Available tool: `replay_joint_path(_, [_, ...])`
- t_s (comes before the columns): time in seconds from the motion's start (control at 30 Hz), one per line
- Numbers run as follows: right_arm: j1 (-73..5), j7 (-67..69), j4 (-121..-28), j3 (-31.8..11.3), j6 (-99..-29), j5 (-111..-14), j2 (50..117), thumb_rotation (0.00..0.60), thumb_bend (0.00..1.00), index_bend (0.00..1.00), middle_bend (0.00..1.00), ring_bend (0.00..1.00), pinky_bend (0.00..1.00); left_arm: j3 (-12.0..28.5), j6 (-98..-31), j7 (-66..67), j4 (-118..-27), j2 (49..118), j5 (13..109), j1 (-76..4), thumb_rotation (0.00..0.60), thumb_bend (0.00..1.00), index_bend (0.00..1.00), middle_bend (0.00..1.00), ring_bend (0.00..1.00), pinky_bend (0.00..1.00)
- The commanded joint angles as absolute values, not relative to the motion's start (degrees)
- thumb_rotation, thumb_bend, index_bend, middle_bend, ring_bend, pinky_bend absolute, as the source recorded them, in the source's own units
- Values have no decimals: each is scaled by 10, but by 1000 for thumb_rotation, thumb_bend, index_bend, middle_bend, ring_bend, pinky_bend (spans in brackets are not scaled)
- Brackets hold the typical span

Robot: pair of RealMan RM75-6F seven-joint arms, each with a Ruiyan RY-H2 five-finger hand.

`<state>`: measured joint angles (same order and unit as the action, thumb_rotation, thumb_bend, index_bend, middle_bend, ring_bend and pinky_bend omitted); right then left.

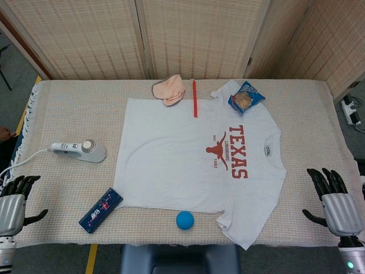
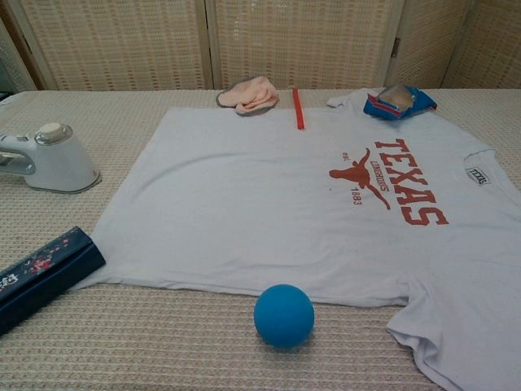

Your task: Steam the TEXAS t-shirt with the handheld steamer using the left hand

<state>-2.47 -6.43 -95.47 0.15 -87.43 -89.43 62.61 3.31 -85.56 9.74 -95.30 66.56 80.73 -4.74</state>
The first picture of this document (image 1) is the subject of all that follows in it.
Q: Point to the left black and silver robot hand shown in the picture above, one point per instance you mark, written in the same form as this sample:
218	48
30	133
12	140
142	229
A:
11	208

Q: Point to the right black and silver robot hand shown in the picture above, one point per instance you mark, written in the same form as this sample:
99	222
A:
339	211

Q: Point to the white handheld iron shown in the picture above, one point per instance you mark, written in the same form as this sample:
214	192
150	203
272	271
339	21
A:
91	152

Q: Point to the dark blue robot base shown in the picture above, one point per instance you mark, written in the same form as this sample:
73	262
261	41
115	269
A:
179	259

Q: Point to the white Texas print t-shirt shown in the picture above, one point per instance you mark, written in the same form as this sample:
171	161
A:
176	160

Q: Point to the person's bare limb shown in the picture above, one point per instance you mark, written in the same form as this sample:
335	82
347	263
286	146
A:
5	134

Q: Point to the dark blue patterned box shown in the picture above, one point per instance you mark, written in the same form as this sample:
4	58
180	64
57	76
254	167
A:
99	211

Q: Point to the white power strip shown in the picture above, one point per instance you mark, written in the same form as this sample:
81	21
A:
352	109

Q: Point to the beige woven tablecloth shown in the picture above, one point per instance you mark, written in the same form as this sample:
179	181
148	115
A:
80	114

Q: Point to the blue snack bag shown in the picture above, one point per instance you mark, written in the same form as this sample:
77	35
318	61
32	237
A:
242	100

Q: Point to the blue ball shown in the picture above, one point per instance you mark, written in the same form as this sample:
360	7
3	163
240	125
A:
185	220

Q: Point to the red plastic stick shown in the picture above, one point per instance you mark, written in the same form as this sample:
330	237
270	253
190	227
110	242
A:
195	100

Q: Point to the pink crumpled cloth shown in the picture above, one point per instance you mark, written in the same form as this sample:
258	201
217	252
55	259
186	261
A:
171	90

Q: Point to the beige folding screen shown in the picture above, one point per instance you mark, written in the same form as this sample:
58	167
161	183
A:
185	37

